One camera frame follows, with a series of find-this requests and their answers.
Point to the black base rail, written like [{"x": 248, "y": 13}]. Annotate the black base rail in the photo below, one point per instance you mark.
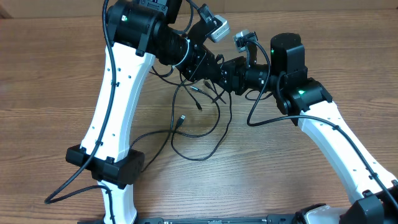
[{"x": 270, "y": 219}]

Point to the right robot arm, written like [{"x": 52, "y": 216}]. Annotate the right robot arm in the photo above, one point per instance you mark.
[{"x": 371, "y": 189}]

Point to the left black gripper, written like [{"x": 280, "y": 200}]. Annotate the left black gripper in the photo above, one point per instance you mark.
[{"x": 196, "y": 72}]

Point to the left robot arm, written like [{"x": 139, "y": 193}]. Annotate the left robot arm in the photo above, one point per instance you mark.
[{"x": 139, "y": 33}]

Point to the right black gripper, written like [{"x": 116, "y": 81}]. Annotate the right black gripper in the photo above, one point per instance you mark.
[{"x": 236, "y": 74}]

